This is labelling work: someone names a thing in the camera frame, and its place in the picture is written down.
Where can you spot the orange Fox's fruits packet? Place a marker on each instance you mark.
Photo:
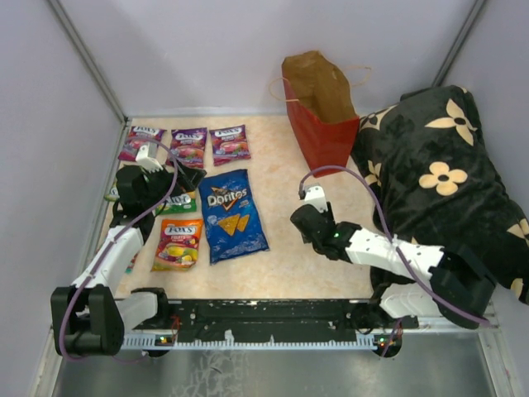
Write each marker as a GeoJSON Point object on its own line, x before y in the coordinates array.
{"type": "Point", "coordinates": [178, 245]}

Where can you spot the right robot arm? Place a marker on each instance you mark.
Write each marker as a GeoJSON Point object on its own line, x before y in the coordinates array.
{"type": "Point", "coordinates": [450, 282]}

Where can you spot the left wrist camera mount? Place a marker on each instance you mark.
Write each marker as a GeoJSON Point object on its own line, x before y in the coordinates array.
{"type": "Point", "coordinates": [146, 158]}

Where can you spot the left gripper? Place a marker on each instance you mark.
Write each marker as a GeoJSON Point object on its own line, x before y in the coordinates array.
{"type": "Point", "coordinates": [188, 179]}

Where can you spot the green Fox's spring tea packet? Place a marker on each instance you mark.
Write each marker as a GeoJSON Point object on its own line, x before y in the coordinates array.
{"type": "Point", "coordinates": [179, 202]}

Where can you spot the purple Fox's packet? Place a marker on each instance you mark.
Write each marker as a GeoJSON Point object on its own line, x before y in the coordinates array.
{"type": "Point", "coordinates": [188, 146]}
{"type": "Point", "coordinates": [229, 144]}

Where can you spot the purple snack packet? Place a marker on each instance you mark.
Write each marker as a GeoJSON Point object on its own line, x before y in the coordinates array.
{"type": "Point", "coordinates": [135, 139]}

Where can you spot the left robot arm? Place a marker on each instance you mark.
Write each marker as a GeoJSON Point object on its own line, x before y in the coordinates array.
{"type": "Point", "coordinates": [103, 281]}

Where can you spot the blue snack packet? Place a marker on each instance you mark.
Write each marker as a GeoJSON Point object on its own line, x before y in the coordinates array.
{"type": "Point", "coordinates": [231, 218]}

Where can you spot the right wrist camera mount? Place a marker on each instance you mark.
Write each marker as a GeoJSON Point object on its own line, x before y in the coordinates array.
{"type": "Point", "coordinates": [314, 195]}

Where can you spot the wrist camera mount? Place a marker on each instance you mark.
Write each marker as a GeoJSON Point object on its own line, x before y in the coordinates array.
{"type": "Point", "coordinates": [146, 158]}
{"type": "Point", "coordinates": [314, 195]}

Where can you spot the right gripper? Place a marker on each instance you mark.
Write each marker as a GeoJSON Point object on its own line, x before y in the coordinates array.
{"type": "Point", "coordinates": [328, 213]}

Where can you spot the red paper bag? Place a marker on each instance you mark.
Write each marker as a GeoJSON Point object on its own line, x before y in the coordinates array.
{"type": "Point", "coordinates": [319, 108]}

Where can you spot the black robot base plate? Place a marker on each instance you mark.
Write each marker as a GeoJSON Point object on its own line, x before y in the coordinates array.
{"type": "Point", "coordinates": [264, 320]}

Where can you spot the teal Fox's candy packet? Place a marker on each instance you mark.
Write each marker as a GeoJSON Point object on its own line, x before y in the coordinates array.
{"type": "Point", "coordinates": [131, 265]}

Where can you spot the aluminium frame rail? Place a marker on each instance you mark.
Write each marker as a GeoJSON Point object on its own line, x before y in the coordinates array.
{"type": "Point", "coordinates": [157, 343]}

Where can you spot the black floral blanket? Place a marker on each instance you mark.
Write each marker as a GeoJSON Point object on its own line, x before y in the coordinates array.
{"type": "Point", "coordinates": [426, 160]}

